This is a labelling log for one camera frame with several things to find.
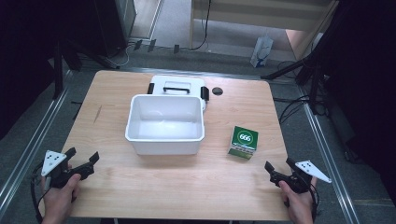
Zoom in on white paper bag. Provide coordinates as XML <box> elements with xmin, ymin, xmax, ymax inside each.
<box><xmin>249</xmin><ymin>34</ymin><xmax>275</xmax><ymax>69</ymax></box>

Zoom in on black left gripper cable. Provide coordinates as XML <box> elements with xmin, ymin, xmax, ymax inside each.
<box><xmin>29</xmin><ymin>161</ymin><xmax>52</xmax><ymax>224</ymax></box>

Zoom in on white floor cable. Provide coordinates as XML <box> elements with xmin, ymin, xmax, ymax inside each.
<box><xmin>106</xmin><ymin>44</ymin><xmax>133</xmax><ymax>70</ymax></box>

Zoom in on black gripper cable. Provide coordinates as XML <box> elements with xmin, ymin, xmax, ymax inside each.
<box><xmin>29</xmin><ymin>161</ymin><xmax>52</xmax><ymax>224</ymax></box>
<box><xmin>309</xmin><ymin>183</ymin><xmax>321</xmax><ymax>222</ymax></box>

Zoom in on white lid with black handle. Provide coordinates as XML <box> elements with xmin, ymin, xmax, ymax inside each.
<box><xmin>147</xmin><ymin>75</ymin><xmax>210</xmax><ymax>112</ymax></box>

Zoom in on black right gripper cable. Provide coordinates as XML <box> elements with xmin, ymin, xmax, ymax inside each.
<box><xmin>309</xmin><ymin>183</ymin><xmax>321</xmax><ymax>222</ymax></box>

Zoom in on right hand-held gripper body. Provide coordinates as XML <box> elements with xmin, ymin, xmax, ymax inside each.
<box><xmin>269</xmin><ymin>160</ymin><xmax>332</xmax><ymax>194</ymax></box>

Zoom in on white plastic storage box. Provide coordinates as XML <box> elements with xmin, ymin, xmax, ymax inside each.
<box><xmin>124</xmin><ymin>93</ymin><xmax>206</xmax><ymax>156</ymax></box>

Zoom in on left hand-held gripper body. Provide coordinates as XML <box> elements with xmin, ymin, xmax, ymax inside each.
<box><xmin>41</xmin><ymin>149</ymin><xmax>95</xmax><ymax>189</ymax></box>

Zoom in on person's left hand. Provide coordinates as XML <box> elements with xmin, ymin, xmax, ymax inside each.
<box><xmin>40</xmin><ymin>173</ymin><xmax>82</xmax><ymax>224</ymax></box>

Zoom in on black floor cables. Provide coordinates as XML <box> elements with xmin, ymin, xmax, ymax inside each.
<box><xmin>273</xmin><ymin>93</ymin><xmax>330</xmax><ymax>126</ymax></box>

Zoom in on metal floor rail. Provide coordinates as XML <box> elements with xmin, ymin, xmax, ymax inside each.
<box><xmin>0</xmin><ymin>69</ymin><xmax>74</xmax><ymax>216</ymax></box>
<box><xmin>295</xmin><ymin>83</ymin><xmax>362</xmax><ymax>224</ymax></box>

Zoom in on green carton box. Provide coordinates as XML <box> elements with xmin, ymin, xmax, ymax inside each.
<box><xmin>227</xmin><ymin>125</ymin><xmax>260</xmax><ymax>161</ymax></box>

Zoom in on black metal stand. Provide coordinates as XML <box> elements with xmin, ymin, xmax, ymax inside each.
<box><xmin>51</xmin><ymin>39</ymin><xmax>82</xmax><ymax>101</ymax></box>

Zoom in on black tripod stand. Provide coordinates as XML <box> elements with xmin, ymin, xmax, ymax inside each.
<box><xmin>260</xmin><ymin>43</ymin><xmax>332</xmax><ymax>117</ymax></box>

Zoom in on person's right hand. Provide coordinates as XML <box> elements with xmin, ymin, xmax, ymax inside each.
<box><xmin>278</xmin><ymin>176</ymin><xmax>318</xmax><ymax>224</ymax></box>

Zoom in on black hanging cable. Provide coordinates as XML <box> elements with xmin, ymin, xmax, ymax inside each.
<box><xmin>189</xmin><ymin>0</ymin><xmax>213</xmax><ymax>52</ymax></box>

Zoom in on dark cabinet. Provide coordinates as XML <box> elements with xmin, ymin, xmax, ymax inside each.
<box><xmin>92</xmin><ymin>0</ymin><xmax>138</xmax><ymax>58</ymax></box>

